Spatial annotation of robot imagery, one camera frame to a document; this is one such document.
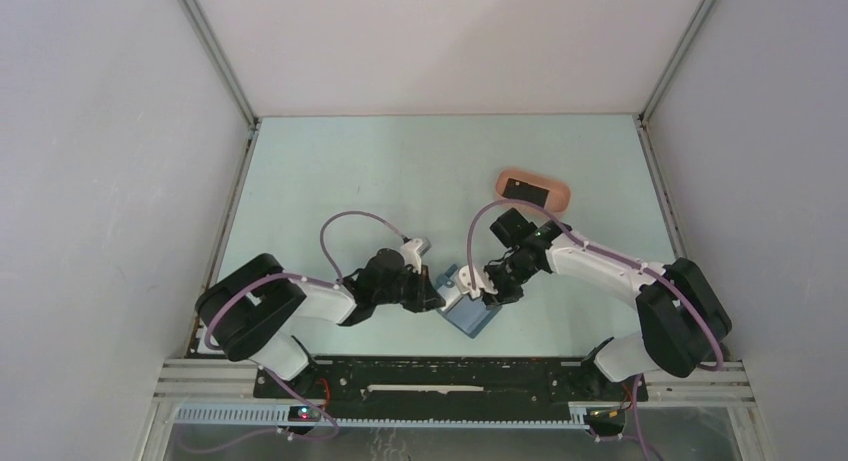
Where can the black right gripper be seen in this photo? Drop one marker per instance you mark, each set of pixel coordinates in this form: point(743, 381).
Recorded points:
point(502, 296)

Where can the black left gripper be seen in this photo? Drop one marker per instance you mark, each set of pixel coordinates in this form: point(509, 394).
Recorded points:
point(425, 295)

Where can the blue card holder wallet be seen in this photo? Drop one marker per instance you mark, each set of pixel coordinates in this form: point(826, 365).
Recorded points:
point(464, 308)

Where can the black credit card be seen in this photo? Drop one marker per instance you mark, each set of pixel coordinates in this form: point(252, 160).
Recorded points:
point(525, 191)

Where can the pink oval tray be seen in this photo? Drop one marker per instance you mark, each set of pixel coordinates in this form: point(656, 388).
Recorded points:
point(560, 193)

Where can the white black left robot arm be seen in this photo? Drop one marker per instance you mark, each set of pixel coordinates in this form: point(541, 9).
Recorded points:
point(244, 314)

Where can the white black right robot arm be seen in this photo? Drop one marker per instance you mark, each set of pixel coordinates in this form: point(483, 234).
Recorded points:
point(682, 323)

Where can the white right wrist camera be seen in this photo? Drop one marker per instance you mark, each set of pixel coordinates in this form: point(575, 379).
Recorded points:
point(473, 282)

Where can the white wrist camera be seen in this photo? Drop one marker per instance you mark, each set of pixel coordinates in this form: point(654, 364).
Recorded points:
point(414, 249)
point(473, 282)

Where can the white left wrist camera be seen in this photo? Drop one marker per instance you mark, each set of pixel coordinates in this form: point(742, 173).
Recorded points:
point(414, 249)

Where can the blue-white cable duct strip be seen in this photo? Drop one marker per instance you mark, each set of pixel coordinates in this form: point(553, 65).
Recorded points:
point(281, 415)

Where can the aluminium frame rail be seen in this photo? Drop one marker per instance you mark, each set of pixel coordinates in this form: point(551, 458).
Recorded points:
point(215, 379)

